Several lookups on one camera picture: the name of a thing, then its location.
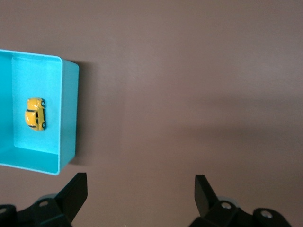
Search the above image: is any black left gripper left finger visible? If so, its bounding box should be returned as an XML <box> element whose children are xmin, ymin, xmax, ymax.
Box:
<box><xmin>0</xmin><ymin>172</ymin><xmax>89</xmax><ymax>227</ymax></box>

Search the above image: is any brown table mat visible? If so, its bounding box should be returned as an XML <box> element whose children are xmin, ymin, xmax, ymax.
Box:
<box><xmin>0</xmin><ymin>0</ymin><xmax>303</xmax><ymax>227</ymax></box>

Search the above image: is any teal plastic bin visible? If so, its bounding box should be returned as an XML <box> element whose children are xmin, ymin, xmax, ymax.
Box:
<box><xmin>0</xmin><ymin>49</ymin><xmax>80</xmax><ymax>177</ymax></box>

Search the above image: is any yellow beetle toy car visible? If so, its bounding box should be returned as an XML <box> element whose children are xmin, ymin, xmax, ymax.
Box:
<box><xmin>24</xmin><ymin>97</ymin><xmax>47</xmax><ymax>132</ymax></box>

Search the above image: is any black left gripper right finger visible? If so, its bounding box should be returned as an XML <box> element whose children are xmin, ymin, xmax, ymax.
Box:
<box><xmin>189</xmin><ymin>174</ymin><xmax>291</xmax><ymax>227</ymax></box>

